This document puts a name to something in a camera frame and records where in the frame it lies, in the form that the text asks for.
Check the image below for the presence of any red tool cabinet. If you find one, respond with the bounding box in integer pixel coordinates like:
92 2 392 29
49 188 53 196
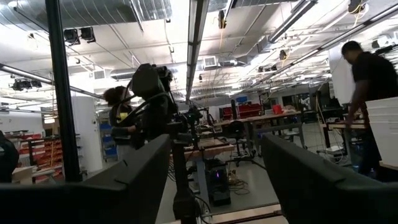
221 104 262 121

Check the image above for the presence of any ceiling light fixture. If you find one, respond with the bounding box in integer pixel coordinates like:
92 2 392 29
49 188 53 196
269 0 318 44
185 0 210 102

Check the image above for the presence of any cardboard box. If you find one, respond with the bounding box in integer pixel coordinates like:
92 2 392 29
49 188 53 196
12 166 37 184

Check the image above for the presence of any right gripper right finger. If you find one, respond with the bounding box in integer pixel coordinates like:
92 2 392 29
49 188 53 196
261 133 398 224

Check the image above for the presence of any white storage bin stack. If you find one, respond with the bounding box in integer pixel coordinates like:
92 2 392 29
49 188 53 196
365 96 398 169

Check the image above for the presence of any wooden workbench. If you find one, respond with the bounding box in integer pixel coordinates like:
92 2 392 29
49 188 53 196
322 119 368 156
183 136 236 203
214 111 307 150

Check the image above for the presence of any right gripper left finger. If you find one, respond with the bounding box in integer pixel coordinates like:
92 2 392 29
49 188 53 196
0 133 172 224

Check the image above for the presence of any red parts bin rack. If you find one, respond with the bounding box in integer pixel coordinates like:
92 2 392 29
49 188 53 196
18 133 65 183

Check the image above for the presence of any white square pillar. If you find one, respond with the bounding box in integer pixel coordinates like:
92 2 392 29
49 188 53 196
71 96 103 174

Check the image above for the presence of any person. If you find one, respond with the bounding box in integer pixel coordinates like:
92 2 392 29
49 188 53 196
103 86 139 160
341 40 398 175

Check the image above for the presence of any black office chair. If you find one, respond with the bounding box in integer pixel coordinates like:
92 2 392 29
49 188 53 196
228 120 259 167

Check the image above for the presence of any black computer tower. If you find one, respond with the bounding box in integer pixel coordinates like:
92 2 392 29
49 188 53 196
205 161 231 207

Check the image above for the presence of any blue bin shelf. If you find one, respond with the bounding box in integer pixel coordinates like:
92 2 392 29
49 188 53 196
98 123 118 161

